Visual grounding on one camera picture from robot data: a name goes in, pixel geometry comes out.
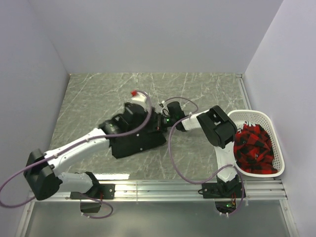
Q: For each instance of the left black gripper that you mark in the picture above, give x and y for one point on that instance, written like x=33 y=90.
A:
x=144 y=117

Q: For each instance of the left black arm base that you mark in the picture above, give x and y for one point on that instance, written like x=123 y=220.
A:
x=101 y=191

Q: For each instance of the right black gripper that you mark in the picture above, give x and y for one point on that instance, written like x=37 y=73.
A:
x=159 y=123

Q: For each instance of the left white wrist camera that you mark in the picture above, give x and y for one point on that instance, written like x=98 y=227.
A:
x=140 y=98

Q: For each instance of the aluminium mounting rail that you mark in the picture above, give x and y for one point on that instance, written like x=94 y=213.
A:
x=176 y=190

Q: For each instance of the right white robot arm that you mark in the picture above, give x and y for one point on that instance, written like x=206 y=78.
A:
x=220 y=131

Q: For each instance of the red black plaid shirt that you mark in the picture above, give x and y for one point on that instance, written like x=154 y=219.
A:
x=253 y=149

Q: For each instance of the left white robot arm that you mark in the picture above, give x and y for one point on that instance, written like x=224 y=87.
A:
x=47 y=174

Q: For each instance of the black long sleeve shirt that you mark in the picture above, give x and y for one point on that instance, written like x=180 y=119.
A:
x=149 y=137

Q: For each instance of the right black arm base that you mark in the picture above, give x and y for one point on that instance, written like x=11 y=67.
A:
x=217 y=190

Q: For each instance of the white plastic laundry basket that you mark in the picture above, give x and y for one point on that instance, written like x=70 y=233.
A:
x=257 y=117

